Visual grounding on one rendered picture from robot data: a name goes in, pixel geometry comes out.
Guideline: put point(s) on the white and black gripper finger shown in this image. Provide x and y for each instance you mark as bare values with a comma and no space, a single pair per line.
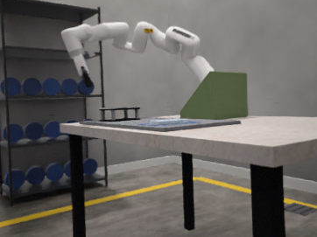
87,80

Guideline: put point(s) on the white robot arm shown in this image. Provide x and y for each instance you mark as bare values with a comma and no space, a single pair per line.
120,31

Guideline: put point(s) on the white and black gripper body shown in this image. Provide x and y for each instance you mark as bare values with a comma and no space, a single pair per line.
80,61

